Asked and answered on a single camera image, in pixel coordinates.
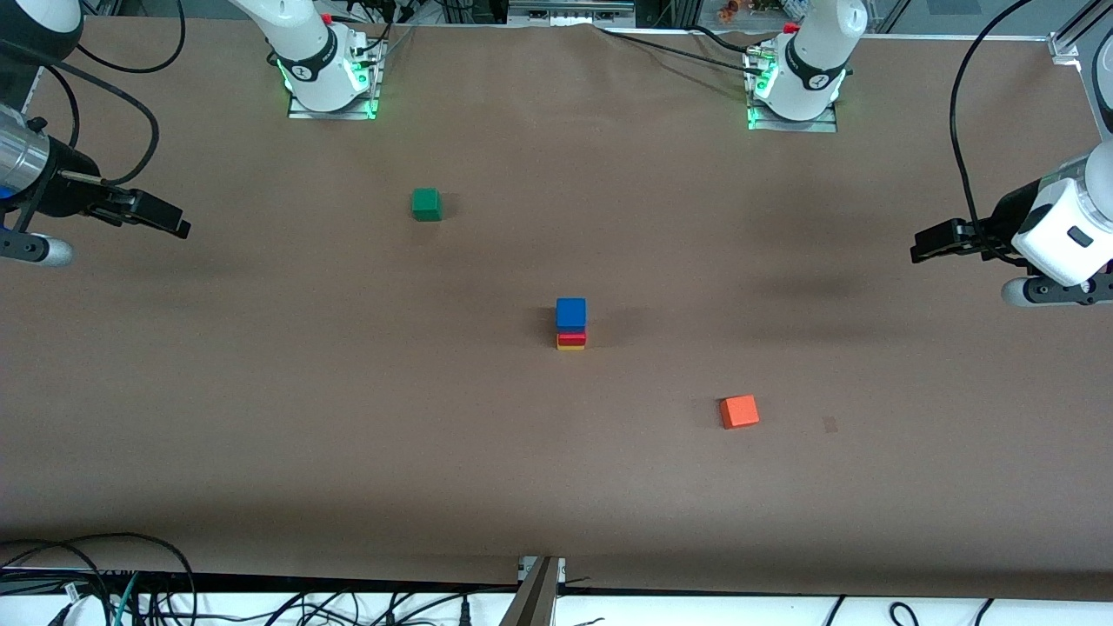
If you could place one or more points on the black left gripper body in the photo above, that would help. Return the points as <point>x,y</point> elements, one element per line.
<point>1003,219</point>

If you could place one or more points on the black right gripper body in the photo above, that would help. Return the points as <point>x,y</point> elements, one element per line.
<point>63,187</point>

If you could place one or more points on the blue wooden cube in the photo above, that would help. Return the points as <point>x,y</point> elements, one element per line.
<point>571,313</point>

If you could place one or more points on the red wooden cube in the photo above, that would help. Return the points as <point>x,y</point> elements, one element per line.
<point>571,336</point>

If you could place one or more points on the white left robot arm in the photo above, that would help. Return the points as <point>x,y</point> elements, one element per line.
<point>817,52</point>

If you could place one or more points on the orange wooden cube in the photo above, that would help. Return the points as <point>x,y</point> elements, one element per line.
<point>739,411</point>

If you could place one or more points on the green wooden cube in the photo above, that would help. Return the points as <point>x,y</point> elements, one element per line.
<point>426,204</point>

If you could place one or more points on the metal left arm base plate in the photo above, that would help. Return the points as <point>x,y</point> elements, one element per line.
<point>791,124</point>

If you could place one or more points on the aluminium corner bracket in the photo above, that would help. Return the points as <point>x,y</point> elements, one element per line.
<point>1078,43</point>

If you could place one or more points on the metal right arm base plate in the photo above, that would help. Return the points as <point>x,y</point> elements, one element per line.
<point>335,113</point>

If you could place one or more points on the aluminium rail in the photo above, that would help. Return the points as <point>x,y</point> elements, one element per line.
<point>569,10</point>

